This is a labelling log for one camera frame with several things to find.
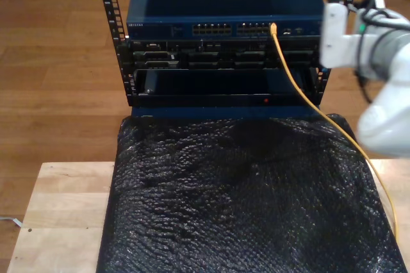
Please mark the black bubble wrap mat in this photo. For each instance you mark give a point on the black bubble wrap mat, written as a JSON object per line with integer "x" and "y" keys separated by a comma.
{"x": 208, "y": 215}

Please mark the blue base board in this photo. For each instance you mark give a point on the blue base board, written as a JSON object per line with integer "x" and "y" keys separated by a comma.
{"x": 192, "y": 112}

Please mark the black rack server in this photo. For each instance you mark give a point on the black rack server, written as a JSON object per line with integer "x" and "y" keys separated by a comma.
{"x": 208, "y": 58}

